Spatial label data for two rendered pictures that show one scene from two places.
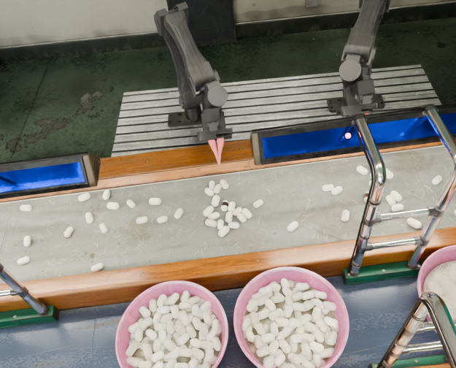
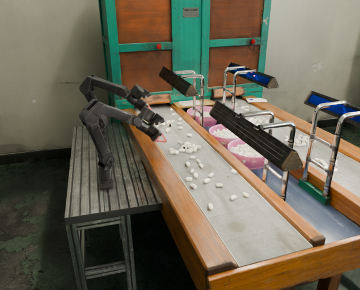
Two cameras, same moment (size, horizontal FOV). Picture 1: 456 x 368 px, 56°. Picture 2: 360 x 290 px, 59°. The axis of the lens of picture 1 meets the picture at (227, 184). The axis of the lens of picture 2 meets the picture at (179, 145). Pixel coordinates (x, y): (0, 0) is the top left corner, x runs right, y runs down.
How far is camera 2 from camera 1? 2.15 m
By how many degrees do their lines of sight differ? 83
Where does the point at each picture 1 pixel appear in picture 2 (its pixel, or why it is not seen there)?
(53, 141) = not seen: outside the picture
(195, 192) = (177, 157)
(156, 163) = (162, 165)
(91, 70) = not seen: outside the picture
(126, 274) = (233, 160)
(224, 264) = (215, 142)
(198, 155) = (154, 155)
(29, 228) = (223, 202)
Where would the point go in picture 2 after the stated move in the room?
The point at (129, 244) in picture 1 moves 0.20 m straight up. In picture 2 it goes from (216, 168) to (217, 133)
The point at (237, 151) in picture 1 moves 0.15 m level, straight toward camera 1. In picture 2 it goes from (150, 147) to (174, 143)
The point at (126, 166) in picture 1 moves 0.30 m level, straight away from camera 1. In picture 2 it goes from (167, 174) to (113, 194)
